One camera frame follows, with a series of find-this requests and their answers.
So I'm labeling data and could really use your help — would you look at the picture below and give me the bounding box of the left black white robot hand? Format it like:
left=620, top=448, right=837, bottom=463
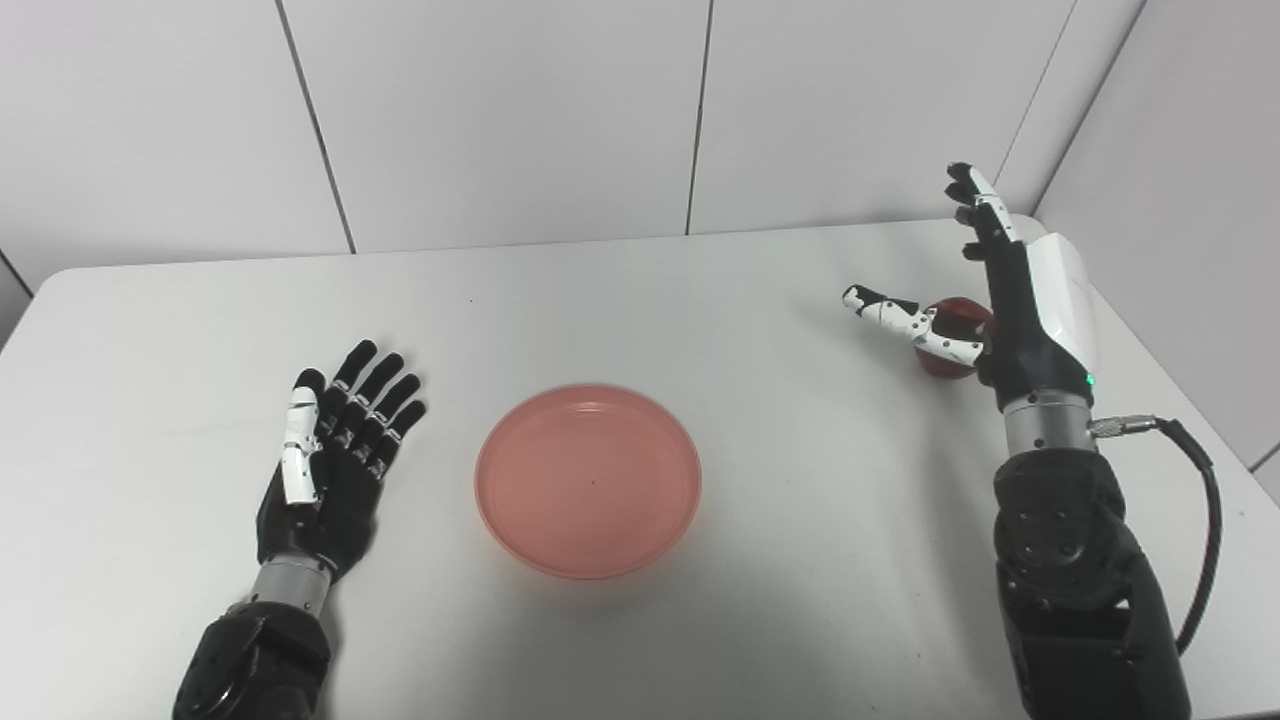
left=256, top=339, right=429, bottom=583

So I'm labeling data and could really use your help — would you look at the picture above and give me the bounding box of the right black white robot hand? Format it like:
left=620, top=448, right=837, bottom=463
left=842, top=162, right=1099, bottom=411

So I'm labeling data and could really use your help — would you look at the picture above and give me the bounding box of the red apple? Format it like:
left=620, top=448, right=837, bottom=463
left=915, top=296, right=996, bottom=380

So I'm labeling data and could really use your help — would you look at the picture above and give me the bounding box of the pink plate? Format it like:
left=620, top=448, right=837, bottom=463
left=474, top=385, right=703, bottom=581

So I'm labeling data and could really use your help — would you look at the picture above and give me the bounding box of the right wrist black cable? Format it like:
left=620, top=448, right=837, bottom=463
left=1088, top=414, right=1224, bottom=656

